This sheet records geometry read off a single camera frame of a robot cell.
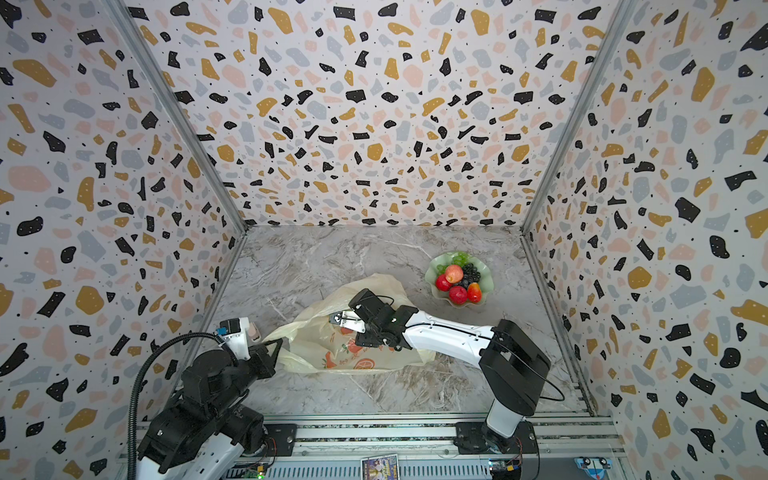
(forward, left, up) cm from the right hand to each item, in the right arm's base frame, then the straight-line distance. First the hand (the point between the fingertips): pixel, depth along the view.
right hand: (366, 316), depth 85 cm
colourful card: (-34, -7, -9) cm, 36 cm away
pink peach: (+16, -26, 0) cm, 31 cm away
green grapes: (+25, -30, -4) cm, 39 cm away
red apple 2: (+10, -27, -3) cm, 29 cm away
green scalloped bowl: (+17, -38, -6) cm, 42 cm away
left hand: (-12, +17, +9) cm, 22 cm away
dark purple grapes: (+19, -33, -5) cm, 38 cm away
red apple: (+17, -23, -7) cm, 29 cm away
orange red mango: (+11, -33, -3) cm, 34 cm away
